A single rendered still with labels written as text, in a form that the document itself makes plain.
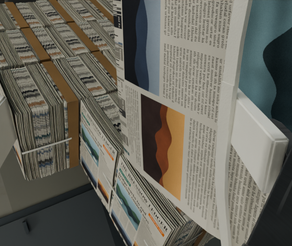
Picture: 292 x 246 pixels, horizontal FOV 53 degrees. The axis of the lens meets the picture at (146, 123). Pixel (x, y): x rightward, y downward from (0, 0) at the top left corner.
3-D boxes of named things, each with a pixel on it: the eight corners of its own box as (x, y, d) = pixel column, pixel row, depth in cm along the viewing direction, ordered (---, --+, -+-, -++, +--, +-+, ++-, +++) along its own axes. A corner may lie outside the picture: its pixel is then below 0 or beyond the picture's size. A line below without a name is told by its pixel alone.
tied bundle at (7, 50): (56, 123, 151) (8, 136, 140) (37, 90, 167) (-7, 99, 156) (52, 58, 125) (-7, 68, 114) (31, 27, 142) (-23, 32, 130)
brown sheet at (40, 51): (54, 123, 151) (46, 125, 148) (36, 90, 167) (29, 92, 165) (50, 58, 125) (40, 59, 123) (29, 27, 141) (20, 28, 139)
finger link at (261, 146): (273, 139, 12) (291, 138, 12) (223, 83, 19) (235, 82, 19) (261, 195, 14) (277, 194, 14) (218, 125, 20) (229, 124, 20)
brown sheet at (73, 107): (78, 165, 133) (69, 169, 131) (55, 125, 150) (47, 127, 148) (78, 99, 108) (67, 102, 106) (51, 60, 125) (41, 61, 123)
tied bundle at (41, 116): (80, 165, 134) (28, 184, 123) (57, 124, 151) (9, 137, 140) (80, 100, 109) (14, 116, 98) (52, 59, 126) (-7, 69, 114)
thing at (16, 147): (27, 178, 121) (24, 179, 121) (9, 133, 138) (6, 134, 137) (14, 111, 97) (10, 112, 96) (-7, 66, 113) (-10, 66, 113)
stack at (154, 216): (289, 193, 143) (145, 284, 103) (157, 64, 208) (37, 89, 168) (338, 138, 116) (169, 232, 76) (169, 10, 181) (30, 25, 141)
